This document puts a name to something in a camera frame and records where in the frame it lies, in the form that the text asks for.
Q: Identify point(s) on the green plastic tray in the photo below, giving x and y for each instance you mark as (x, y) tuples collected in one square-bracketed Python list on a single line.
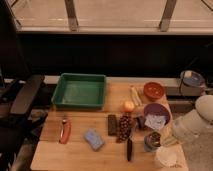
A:
[(85, 91)]

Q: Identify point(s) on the white plastic cup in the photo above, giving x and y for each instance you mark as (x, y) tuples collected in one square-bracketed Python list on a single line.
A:
[(165, 157)]

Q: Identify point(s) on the blue sponge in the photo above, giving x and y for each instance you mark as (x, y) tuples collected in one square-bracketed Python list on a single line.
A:
[(94, 139)]

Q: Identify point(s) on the white crumpled paper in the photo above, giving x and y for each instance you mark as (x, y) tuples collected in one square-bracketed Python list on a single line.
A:
[(155, 122)]

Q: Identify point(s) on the purple bowl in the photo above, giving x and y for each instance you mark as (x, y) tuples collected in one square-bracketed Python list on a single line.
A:
[(158, 110)]

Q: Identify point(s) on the dark rectangular block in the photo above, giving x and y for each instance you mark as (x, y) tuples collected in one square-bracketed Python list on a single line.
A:
[(112, 125)]

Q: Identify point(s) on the round blue grey disc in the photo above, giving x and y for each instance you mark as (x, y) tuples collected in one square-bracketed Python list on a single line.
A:
[(192, 78)]

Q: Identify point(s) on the orange handled tool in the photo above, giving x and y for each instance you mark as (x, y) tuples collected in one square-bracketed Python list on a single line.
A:
[(65, 131)]

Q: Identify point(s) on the dark grape bunch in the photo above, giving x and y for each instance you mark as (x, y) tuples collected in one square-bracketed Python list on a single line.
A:
[(124, 127)]

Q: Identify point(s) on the orange peach fruit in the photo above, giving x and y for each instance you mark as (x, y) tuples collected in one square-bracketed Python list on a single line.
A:
[(128, 106)]

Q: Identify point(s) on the black handled knife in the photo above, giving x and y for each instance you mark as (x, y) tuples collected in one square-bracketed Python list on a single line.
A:
[(130, 146)]

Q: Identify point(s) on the blue plastic cup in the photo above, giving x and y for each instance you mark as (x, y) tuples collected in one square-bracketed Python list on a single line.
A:
[(147, 146)]

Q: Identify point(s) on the black office chair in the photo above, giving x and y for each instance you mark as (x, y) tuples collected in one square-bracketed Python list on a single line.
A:
[(18, 90)]

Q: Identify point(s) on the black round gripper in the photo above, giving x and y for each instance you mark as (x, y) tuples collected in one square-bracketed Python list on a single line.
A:
[(166, 140)]

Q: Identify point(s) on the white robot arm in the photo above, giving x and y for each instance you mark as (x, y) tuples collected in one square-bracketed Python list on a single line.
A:
[(189, 127)]

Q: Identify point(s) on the small dark object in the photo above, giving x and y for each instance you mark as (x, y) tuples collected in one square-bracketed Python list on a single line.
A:
[(141, 122)]

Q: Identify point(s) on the red bowl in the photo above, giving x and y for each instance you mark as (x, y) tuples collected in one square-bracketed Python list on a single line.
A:
[(153, 90)]

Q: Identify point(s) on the yellow banana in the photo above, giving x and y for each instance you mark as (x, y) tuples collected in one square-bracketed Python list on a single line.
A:
[(135, 96)]

